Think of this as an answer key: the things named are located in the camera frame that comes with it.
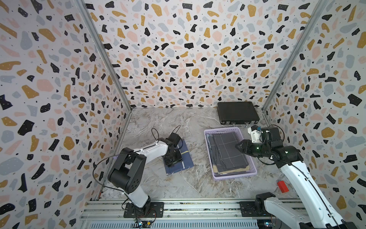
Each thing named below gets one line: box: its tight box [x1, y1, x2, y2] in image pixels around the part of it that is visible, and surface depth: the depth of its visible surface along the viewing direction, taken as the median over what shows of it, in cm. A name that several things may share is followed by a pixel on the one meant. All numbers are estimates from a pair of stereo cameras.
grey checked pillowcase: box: [206, 131, 249, 173], surface depth 90 cm
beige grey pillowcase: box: [212, 165, 251, 175], surface depth 87 cm
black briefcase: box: [217, 101, 260, 128], surface depth 114 cm
